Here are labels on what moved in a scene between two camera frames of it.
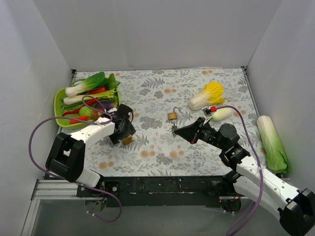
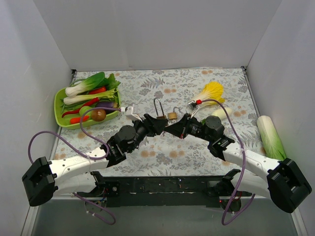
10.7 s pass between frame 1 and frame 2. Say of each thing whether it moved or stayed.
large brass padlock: moved
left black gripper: moved
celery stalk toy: stayed
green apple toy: stayed
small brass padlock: stayed
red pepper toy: stayed
